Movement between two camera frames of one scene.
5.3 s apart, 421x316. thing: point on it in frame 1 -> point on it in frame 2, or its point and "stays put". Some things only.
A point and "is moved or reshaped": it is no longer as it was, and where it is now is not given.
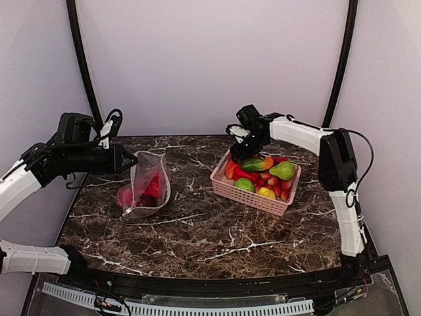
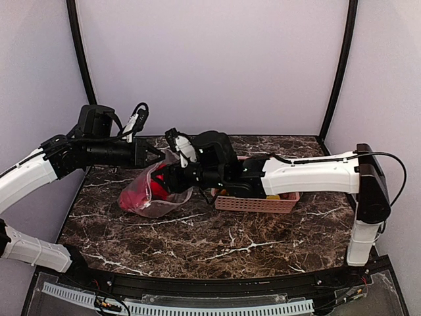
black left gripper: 116,158 -> 141,153
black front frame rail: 298,282 stays put
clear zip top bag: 148,193 is moved or reshaped
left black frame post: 72,16 stays put
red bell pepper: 239,172 is moved or reshaped
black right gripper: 243,149 -> 177,176
